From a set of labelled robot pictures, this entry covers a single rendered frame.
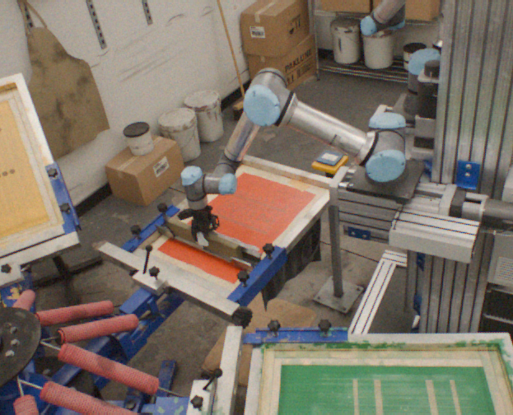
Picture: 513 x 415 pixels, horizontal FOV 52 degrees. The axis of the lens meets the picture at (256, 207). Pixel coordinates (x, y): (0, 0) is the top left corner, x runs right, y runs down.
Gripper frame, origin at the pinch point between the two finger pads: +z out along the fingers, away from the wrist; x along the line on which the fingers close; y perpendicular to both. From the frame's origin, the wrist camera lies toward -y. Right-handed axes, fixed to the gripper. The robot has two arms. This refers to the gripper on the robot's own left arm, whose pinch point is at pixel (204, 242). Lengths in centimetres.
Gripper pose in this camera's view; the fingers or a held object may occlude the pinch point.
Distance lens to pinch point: 212.5
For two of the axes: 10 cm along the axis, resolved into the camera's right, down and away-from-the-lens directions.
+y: 8.0, 2.8, -5.2
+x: 5.8, -5.6, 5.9
